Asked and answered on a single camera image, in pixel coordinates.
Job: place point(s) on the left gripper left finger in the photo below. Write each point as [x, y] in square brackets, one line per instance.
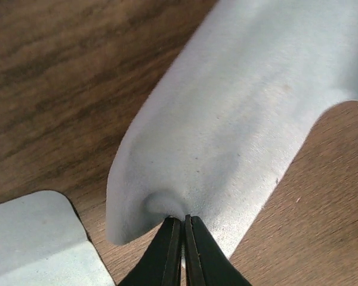
[160, 264]

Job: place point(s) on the blue cleaning cloth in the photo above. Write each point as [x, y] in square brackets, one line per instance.
[43, 242]
[220, 129]

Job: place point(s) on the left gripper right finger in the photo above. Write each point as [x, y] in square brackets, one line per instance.
[206, 264]

